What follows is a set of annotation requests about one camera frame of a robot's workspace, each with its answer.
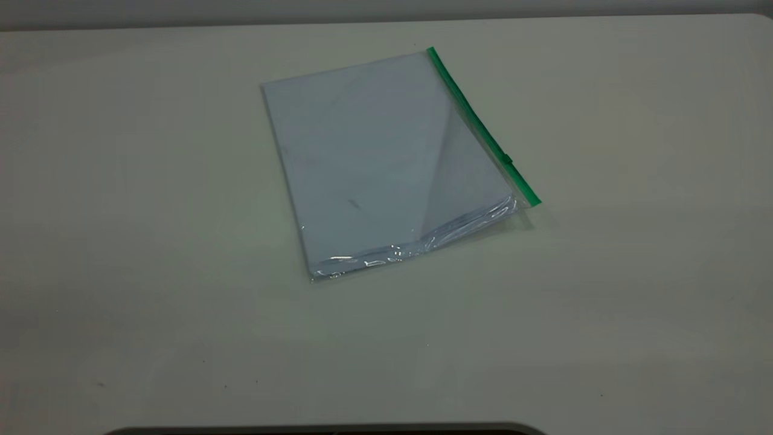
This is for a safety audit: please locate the dark rounded base edge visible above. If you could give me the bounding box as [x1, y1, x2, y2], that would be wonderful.
[101, 422, 549, 435]

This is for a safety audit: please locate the clear zip bag green strip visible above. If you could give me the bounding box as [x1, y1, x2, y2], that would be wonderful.
[260, 46, 543, 284]

